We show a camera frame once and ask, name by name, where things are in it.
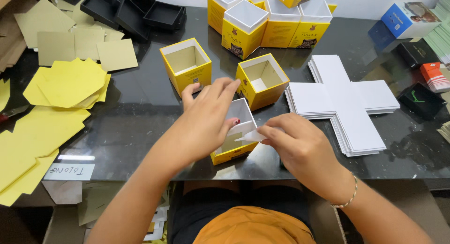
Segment person's right hand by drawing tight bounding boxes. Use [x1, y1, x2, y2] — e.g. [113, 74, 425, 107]
[257, 112, 354, 202]

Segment person's left hand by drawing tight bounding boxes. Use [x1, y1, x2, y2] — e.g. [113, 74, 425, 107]
[165, 77, 242, 167]

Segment yellow box with half-fitted liner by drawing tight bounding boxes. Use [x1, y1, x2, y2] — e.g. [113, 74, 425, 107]
[210, 98, 260, 166]

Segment white card liner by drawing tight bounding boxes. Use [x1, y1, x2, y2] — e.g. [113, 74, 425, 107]
[225, 98, 268, 143]

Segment open yellow printed box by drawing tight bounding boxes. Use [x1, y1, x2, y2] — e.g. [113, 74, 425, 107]
[160, 37, 212, 98]
[235, 53, 290, 111]

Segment stack of white cross-shaped cards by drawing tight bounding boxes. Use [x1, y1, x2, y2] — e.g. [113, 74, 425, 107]
[284, 54, 401, 157]

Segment black trousers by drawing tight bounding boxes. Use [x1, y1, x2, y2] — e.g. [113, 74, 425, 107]
[169, 181, 313, 244]

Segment orange shirt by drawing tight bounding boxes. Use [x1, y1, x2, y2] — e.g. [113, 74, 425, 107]
[193, 206, 316, 244]

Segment cluster of finished white-lined yellow boxes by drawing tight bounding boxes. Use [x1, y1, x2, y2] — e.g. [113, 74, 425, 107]
[207, 0, 341, 60]

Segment plain brown carton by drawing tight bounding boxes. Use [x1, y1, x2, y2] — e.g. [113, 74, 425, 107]
[309, 180, 450, 244]

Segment brown carton with paper scraps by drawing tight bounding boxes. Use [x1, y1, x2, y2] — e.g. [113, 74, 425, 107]
[42, 181, 173, 244]

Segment heap of black box trays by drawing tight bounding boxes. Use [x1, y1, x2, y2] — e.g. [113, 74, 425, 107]
[60, 0, 188, 41]

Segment white handwritten paper label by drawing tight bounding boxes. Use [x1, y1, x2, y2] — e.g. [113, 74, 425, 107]
[44, 163, 96, 181]

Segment small pile of yellow sheets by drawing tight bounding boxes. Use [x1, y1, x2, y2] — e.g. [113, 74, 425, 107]
[23, 57, 112, 109]

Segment black box with gold print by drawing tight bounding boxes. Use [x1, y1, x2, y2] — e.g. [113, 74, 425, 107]
[396, 42, 439, 69]

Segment orange and white card stack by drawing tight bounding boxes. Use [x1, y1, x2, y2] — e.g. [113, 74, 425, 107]
[420, 62, 450, 93]

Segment pile of brown cardboard squares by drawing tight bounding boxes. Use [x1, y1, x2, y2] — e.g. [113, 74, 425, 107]
[14, 0, 139, 72]

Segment blue and white box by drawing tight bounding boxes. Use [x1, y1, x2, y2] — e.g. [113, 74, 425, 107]
[381, 1, 442, 40]

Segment large pile of yellow sheets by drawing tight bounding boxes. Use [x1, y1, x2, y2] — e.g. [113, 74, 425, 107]
[0, 79, 91, 207]

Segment stack of pale green sheets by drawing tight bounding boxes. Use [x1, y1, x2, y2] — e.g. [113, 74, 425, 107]
[423, 0, 450, 66]

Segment stack of brown cardboard strips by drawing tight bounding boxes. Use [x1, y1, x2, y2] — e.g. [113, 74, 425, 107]
[0, 0, 37, 73]

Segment thin metal bracelet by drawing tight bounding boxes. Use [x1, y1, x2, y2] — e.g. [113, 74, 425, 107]
[330, 174, 359, 209]

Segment black box with green cord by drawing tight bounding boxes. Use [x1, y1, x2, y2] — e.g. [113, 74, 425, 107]
[398, 82, 447, 121]

